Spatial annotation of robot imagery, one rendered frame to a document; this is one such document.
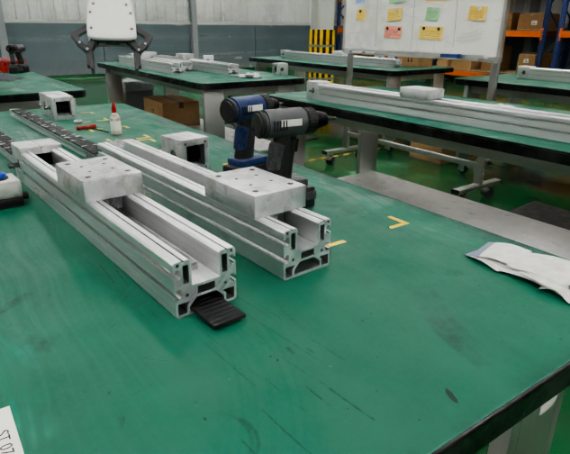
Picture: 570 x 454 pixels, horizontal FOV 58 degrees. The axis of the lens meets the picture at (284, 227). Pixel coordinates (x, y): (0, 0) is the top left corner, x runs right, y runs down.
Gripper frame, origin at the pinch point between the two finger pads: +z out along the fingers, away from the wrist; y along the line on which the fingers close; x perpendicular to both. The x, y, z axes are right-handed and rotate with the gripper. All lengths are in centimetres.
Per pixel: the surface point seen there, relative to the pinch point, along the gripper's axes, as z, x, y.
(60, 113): -24, 120, -25
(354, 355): 57, -56, 26
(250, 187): 31.8, -30.8, 20.8
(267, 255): 43, -34, 22
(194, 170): 23.7, -2.2, 14.9
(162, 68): -118, 323, 34
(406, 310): 53, -48, 38
